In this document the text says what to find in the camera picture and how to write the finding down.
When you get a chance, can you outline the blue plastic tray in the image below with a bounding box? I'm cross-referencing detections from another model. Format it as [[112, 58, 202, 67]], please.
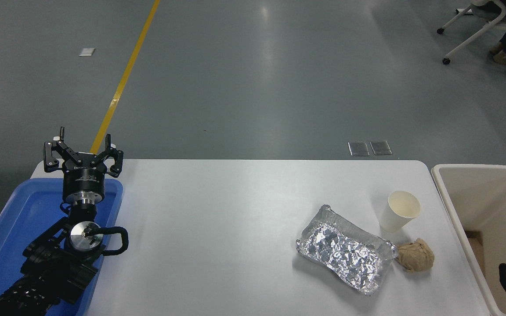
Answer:
[[0, 178, 124, 316]]

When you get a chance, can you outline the white-framed wheeled chair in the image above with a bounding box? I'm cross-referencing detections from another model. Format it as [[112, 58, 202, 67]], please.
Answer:
[[437, 0, 506, 73]]

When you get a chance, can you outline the crumpled foil tray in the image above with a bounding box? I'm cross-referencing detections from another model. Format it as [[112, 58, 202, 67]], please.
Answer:
[[296, 204, 398, 296]]

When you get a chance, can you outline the white paper cup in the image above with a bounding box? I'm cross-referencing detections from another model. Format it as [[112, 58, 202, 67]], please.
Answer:
[[379, 190, 421, 233]]

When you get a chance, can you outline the crumpled tan paper ball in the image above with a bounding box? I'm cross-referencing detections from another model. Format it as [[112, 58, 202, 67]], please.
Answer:
[[396, 238, 435, 273]]

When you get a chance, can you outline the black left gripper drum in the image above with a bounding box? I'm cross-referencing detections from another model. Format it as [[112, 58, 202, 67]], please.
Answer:
[[62, 152, 106, 198]]

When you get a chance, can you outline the large pale plastic bin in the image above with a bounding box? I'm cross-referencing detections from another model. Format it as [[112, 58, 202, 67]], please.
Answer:
[[431, 164, 506, 316]]

